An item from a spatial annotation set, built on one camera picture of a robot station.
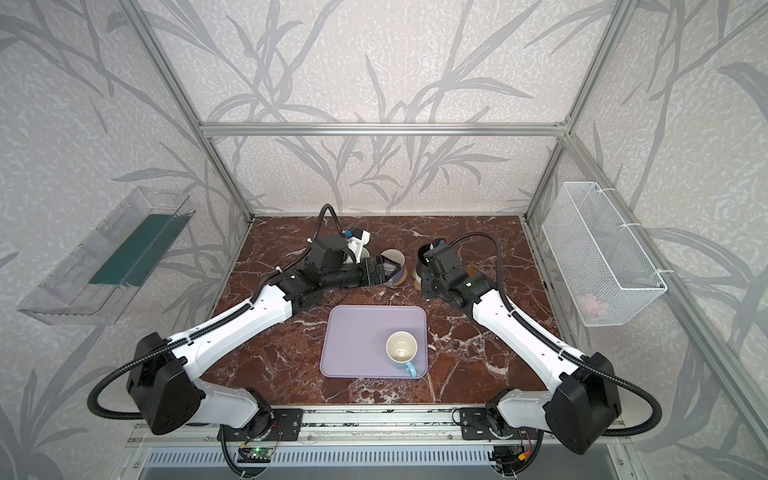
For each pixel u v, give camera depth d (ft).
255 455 2.35
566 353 1.38
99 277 2.06
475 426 2.40
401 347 2.71
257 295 1.70
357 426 2.47
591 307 2.37
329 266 1.96
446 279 1.94
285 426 2.41
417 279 2.77
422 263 2.58
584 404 1.28
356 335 2.82
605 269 2.02
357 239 2.30
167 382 1.28
